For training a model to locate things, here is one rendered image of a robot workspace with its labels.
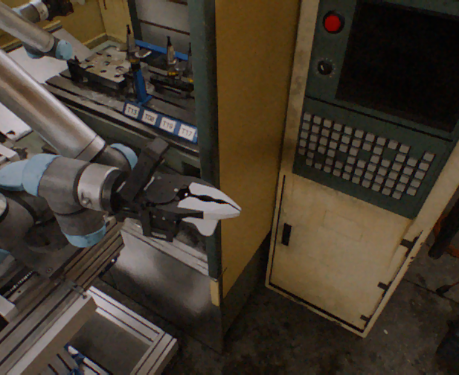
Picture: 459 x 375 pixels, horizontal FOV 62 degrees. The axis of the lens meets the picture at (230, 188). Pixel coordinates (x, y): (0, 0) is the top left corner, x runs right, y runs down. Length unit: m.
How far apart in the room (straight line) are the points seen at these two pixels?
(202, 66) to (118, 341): 1.49
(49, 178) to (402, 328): 2.06
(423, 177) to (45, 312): 1.13
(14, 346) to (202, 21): 0.87
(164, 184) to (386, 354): 1.86
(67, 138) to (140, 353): 1.36
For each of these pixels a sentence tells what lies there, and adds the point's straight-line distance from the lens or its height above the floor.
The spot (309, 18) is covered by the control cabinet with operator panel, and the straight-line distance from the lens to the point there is 1.18.
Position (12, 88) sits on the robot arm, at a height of 1.65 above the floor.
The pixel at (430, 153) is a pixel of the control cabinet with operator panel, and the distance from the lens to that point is 1.23.
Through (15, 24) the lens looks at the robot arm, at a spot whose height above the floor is 1.48.
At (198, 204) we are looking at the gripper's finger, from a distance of 0.57.
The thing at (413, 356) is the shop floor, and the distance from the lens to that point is 2.35.
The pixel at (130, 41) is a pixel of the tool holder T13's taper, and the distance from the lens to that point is 1.84.
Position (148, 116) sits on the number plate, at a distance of 1.90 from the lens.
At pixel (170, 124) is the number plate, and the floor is 0.94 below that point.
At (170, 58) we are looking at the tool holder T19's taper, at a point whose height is 1.24.
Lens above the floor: 2.01
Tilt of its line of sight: 46 degrees down
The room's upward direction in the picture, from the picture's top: straight up
